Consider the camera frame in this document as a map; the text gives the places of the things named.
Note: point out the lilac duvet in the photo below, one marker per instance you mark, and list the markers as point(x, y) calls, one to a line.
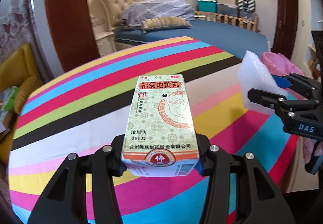
point(161, 8)

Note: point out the striped pillow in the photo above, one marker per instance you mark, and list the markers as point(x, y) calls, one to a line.
point(166, 24)

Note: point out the colourful striped tablecloth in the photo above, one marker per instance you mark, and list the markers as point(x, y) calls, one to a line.
point(75, 118)

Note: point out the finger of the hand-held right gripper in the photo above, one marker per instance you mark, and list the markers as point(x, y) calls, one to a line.
point(267, 101)
point(281, 80)

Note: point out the pink-lined waste bin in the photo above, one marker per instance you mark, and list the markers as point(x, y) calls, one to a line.
point(280, 62)

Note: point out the green plastic package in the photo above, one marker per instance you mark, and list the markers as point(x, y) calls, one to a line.
point(8, 100)

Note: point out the brown wooden door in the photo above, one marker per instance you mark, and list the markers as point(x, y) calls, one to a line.
point(284, 22)

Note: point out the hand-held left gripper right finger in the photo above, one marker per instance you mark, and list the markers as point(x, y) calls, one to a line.
point(199, 167)

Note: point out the brown wooden panel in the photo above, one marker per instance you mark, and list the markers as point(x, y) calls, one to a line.
point(68, 12)

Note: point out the clear storage box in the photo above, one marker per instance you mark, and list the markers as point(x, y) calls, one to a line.
point(227, 10)

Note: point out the lace-patterned curtain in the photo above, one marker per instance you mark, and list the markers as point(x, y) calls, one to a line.
point(22, 12)

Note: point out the blue bed mattress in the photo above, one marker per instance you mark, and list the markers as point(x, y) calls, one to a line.
point(227, 34)

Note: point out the wooden crib rail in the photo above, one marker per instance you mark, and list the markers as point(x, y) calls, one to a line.
point(227, 20)

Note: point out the white nightstand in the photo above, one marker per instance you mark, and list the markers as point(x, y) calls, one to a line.
point(104, 42)

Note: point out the person's right hand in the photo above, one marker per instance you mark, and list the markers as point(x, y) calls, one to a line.
point(318, 149)

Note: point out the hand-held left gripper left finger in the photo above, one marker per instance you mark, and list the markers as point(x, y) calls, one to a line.
point(120, 169)

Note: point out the white built-in cabinet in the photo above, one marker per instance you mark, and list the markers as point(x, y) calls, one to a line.
point(305, 12)

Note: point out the teal storage box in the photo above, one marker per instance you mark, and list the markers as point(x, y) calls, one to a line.
point(207, 6)

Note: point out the green patterned medicine box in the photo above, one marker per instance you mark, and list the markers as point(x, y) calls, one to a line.
point(161, 118)

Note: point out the white foam block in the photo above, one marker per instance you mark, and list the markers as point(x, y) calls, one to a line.
point(254, 77)

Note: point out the yellow leather armchair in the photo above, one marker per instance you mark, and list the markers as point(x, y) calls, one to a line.
point(25, 75)

